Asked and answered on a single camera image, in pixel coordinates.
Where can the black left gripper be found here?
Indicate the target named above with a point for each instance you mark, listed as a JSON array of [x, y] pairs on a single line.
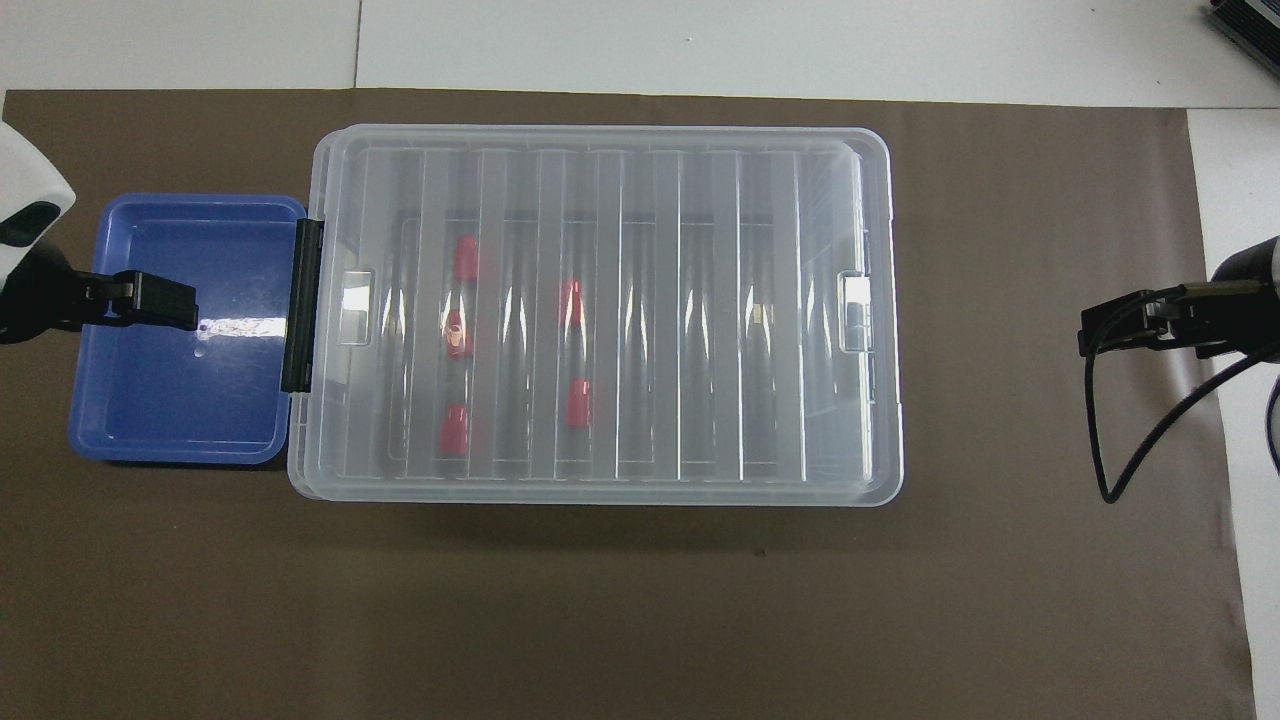
[[40, 300]]

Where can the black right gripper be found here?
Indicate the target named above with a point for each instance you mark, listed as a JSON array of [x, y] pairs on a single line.
[[1245, 310]]

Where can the red block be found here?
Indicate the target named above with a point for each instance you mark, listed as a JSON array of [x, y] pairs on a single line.
[[578, 405], [465, 258], [455, 432], [571, 302], [456, 335]]

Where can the clear ribbed plastic lid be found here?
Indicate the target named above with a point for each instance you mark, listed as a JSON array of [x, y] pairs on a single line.
[[660, 200]]

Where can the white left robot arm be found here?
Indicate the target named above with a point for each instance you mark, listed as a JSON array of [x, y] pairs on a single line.
[[25, 180]]

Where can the blue plastic tray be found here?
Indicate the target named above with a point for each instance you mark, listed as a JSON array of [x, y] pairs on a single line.
[[150, 400]]

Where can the clear plastic storage box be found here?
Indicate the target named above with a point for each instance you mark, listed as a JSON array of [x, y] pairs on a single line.
[[296, 470]]

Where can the black ribbed electronic device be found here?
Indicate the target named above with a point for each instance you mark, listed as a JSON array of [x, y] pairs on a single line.
[[1250, 20]]

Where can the brown paper table mat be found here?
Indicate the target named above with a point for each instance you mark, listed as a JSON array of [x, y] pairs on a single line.
[[600, 620]]

